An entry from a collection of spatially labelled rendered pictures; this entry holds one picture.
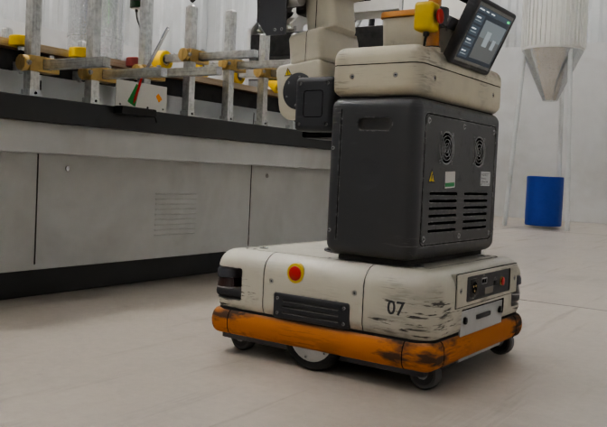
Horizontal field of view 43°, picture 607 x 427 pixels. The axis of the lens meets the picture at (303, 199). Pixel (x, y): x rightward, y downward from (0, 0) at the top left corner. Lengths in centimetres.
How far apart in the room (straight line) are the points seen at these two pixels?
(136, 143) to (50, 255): 52
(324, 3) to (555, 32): 677
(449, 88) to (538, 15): 703
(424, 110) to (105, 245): 168
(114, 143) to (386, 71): 131
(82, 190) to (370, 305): 153
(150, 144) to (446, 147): 138
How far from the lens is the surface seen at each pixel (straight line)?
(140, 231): 328
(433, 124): 190
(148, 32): 301
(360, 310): 186
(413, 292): 179
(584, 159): 1101
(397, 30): 207
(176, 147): 312
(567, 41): 893
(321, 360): 196
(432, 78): 189
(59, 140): 273
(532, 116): 1124
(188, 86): 316
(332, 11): 224
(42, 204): 295
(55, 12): 1203
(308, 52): 220
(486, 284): 206
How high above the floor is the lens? 50
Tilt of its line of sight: 2 degrees down
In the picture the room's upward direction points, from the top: 3 degrees clockwise
